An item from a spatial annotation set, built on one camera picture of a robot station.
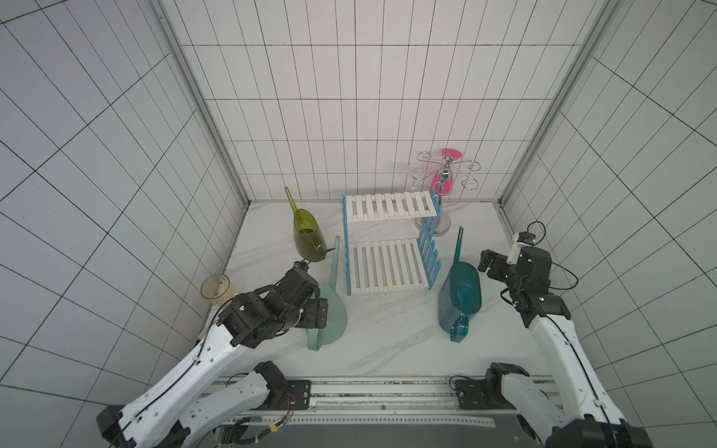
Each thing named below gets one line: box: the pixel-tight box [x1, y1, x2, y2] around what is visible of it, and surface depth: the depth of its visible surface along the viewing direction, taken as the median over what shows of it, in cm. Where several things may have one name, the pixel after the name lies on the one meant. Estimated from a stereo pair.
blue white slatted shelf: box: [341, 188, 443, 296], surface depth 96 cm
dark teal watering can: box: [437, 226, 483, 343], surface depth 79 cm
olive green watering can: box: [283, 185, 327, 263], surface depth 103 cm
